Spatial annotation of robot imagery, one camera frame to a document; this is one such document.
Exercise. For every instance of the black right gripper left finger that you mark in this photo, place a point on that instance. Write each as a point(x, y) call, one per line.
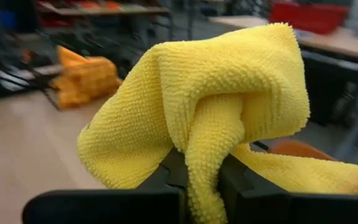
point(104, 208)

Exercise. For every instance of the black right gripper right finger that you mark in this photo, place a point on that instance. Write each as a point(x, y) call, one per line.
point(291, 210)

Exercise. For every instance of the orange microfiber towel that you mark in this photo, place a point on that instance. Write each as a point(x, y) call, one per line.
point(85, 81)

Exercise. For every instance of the yellow microfiber towel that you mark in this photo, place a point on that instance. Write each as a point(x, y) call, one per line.
point(228, 77)

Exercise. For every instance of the orange plastic basket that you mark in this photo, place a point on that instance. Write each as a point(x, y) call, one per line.
point(297, 149)

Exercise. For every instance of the wooden desk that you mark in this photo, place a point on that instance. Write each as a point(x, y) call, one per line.
point(337, 43)

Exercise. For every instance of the red plastic bin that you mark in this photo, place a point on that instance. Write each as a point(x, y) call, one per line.
point(306, 18)

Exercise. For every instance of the wooden shelf board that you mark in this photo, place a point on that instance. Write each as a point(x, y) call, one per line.
point(104, 12)

